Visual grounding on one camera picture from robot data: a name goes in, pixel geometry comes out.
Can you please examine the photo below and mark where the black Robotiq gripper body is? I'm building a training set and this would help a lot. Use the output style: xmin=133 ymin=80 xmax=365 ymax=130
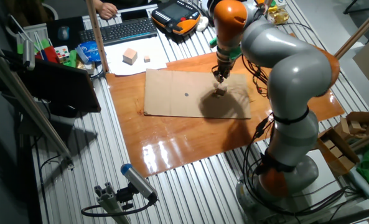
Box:
xmin=213 ymin=58 xmax=233 ymax=74

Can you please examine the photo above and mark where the small light wooden block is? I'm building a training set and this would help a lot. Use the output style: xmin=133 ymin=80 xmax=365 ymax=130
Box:
xmin=215 ymin=83 xmax=228 ymax=97

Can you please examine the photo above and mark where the person's bare hand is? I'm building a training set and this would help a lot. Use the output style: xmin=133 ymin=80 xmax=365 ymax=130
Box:
xmin=98 ymin=1 xmax=119 ymax=21

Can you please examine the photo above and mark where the white rounded plastic object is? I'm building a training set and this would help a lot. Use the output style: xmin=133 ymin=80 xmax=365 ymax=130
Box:
xmin=195 ymin=16 xmax=210 ymax=32

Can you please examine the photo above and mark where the flat brown cardboard sheet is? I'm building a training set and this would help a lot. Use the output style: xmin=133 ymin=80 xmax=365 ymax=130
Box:
xmin=143 ymin=68 xmax=253 ymax=120

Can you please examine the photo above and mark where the black round filament spool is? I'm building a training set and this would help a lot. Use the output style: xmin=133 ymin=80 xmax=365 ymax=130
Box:
xmin=206 ymin=0 xmax=217 ymax=27

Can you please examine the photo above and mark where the white paper sheet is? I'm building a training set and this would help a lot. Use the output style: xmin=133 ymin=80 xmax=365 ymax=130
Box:
xmin=103 ymin=37 xmax=169 ymax=77

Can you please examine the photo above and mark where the orange black teach pendant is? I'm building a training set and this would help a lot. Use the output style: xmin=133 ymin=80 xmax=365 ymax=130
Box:
xmin=151 ymin=0 xmax=202 ymax=36

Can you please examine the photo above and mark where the gold foil packet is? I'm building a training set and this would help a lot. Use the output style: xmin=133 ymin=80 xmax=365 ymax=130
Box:
xmin=266 ymin=7 xmax=290 ymax=26

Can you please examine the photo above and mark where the varnished orange wooden board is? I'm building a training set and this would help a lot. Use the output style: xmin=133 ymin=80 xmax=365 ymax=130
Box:
xmin=105 ymin=49 xmax=346 ymax=179

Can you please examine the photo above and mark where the large light wooden cube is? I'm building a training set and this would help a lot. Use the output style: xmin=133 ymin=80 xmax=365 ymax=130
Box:
xmin=122 ymin=47 xmax=139 ymax=66

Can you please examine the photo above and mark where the black smartphone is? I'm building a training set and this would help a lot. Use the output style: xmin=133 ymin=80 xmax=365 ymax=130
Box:
xmin=120 ymin=8 xmax=149 ymax=22

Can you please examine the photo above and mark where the black computer keyboard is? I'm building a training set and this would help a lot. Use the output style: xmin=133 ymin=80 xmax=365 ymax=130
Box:
xmin=78 ymin=17 xmax=159 ymax=47

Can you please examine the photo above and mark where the blue plastic packet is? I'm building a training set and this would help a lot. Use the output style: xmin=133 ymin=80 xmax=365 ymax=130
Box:
xmin=77 ymin=40 xmax=101 ymax=63

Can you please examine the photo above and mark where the open brown cardboard box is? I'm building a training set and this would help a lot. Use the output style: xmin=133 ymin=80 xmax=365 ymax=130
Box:
xmin=316 ymin=126 xmax=361 ymax=177

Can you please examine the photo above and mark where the black office chair leg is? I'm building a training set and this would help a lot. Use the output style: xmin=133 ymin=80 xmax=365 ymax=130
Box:
xmin=342 ymin=0 xmax=369 ymax=15

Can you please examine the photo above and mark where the cardboard box of wood offcuts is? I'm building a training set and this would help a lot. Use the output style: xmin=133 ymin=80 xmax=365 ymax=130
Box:
xmin=333 ymin=111 xmax=369 ymax=141

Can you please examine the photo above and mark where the green plastic object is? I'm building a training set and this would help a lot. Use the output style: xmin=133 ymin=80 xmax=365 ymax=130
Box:
xmin=62 ymin=49 xmax=78 ymax=68

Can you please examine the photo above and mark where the black mouse pad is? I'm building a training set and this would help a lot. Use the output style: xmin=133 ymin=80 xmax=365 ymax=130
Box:
xmin=45 ymin=16 xmax=86 ymax=52

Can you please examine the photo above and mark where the colourful Rubik's cube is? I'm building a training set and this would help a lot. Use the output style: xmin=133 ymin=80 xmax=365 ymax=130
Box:
xmin=54 ymin=45 xmax=71 ymax=64

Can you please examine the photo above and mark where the black flat monitor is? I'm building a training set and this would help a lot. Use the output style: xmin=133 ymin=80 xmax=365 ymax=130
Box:
xmin=2 ymin=49 xmax=102 ymax=113

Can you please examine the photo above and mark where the grey computer mouse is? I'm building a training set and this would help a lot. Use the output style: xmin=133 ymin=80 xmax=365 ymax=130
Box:
xmin=57 ymin=25 xmax=70 ymax=41

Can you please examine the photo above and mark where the short aluminium profile stub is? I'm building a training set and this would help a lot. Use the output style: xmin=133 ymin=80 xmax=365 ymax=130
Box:
xmin=93 ymin=182 xmax=131 ymax=224

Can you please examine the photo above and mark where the red plastic object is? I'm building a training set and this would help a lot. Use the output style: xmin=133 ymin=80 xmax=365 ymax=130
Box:
xmin=36 ymin=45 xmax=60 ymax=64

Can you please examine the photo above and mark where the long aluminium profile bar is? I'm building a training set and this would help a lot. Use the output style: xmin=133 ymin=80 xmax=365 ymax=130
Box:
xmin=0 ymin=43 xmax=75 ymax=170

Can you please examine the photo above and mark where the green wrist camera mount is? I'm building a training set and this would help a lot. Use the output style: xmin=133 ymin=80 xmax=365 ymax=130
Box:
xmin=209 ymin=37 xmax=243 ymax=62

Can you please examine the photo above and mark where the black cable loop red light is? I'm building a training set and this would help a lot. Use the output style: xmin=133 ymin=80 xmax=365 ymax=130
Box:
xmin=253 ymin=67 xmax=269 ymax=98

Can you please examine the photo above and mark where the thin wooden frame post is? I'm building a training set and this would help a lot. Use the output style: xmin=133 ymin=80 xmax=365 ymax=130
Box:
xmin=335 ymin=1 xmax=369 ymax=58
xmin=348 ymin=127 xmax=369 ymax=152
xmin=86 ymin=0 xmax=110 ymax=74

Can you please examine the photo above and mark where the silver camera with blue end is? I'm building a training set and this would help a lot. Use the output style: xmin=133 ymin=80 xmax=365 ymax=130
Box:
xmin=120 ymin=163 xmax=159 ymax=202

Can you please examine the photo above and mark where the black camera clamp mount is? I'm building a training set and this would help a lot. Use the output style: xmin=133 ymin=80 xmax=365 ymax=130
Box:
xmin=115 ymin=183 xmax=138 ymax=211

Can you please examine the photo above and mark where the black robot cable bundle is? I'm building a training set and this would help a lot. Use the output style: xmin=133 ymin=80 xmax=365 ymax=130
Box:
xmin=241 ymin=52 xmax=359 ymax=218

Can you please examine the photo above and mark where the black camera cable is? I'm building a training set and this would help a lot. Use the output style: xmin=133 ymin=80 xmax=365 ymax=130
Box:
xmin=80 ymin=198 xmax=157 ymax=218

